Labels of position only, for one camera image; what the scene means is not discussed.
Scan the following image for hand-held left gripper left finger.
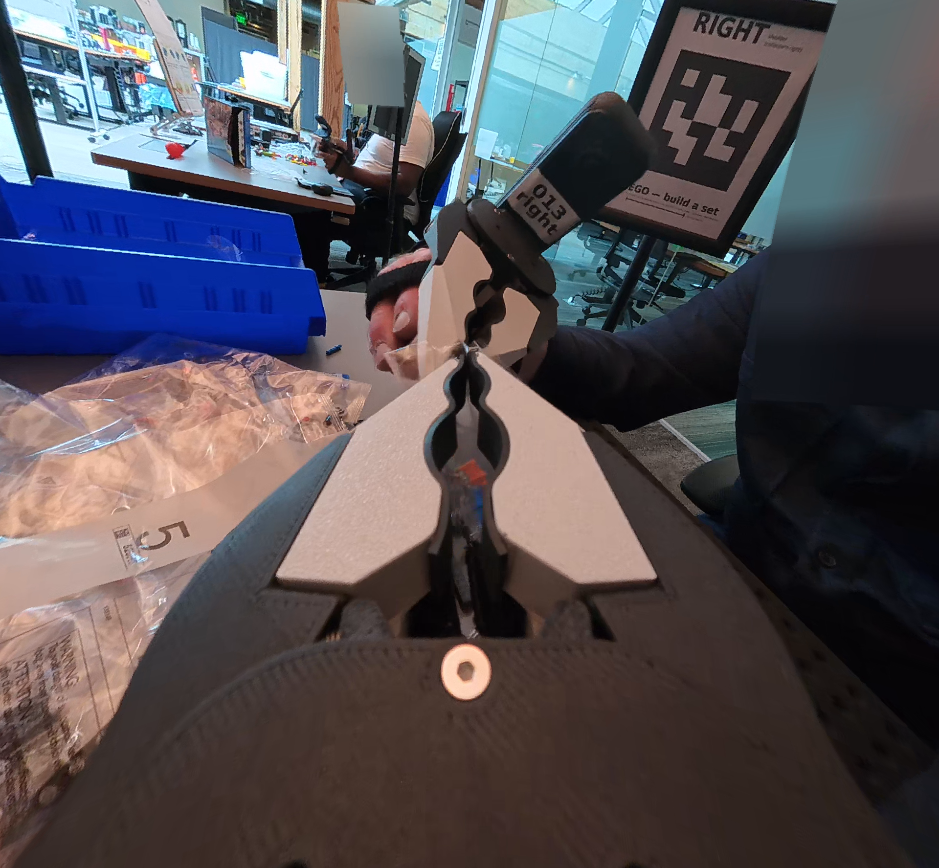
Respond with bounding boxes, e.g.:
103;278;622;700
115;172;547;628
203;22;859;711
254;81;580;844
275;356;465;636

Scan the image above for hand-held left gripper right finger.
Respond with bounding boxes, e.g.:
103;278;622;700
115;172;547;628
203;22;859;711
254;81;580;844
473;358;658;624

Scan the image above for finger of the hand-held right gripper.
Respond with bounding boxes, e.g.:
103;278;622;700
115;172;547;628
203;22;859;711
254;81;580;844
477;287;545;364
420;230;490;363

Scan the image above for small clear lego bag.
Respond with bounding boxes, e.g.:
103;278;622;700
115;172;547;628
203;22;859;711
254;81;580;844
381;338;491;634

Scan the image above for person's right forearm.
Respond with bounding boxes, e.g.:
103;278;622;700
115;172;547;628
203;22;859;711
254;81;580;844
539;252;779;434

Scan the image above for crumpled clear lego bag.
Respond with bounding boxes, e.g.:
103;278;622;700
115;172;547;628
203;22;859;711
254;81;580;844
44;334;373;458

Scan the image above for person's right hand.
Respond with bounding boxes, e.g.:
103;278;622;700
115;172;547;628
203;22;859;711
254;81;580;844
367;252;435;375

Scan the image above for black office chair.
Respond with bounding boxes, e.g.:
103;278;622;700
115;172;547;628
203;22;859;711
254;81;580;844
345;111;470;276
576;237;679;330

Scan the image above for black framed marker sign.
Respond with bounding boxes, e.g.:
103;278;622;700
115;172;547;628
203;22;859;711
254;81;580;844
600;0;837;334

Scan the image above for black monitor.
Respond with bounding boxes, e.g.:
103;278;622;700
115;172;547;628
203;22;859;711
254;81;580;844
370;46;428;143

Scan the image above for clear bag with number strip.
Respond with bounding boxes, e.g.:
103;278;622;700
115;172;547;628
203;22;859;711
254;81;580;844
0;435;355;620

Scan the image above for brown office desk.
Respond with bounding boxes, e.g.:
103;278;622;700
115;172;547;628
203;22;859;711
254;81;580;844
90;131;358;218

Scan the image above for person's dark clothed torso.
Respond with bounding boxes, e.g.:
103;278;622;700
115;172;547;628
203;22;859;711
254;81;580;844
722;399;939;744

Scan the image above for patterned box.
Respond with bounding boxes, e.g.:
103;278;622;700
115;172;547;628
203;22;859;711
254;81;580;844
204;95;255;168

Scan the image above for blue storage bin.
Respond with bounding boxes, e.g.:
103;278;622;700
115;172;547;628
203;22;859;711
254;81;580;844
0;237;328;357
0;175;308;269

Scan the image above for clear bag with warning print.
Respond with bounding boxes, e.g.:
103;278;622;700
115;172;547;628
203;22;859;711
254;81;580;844
0;575;184;818

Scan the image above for brown leaning board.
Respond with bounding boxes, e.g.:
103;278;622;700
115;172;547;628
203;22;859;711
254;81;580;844
105;0;206;119

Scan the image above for cluttered storage shelves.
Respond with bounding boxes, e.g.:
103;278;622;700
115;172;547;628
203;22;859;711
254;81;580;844
0;2;158;132

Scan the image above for black sign stand pole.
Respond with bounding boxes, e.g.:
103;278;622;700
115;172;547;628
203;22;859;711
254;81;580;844
0;0;56;183

